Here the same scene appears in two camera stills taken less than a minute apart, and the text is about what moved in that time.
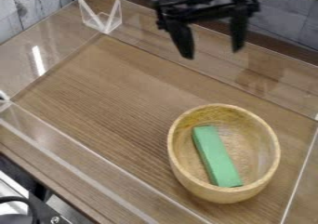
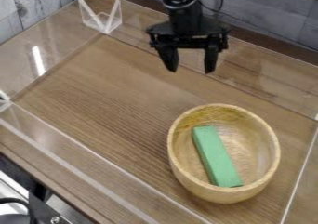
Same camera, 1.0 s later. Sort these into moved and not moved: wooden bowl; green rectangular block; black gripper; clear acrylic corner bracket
Moved: black gripper
Not moved: green rectangular block; clear acrylic corner bracket; wooden bowl
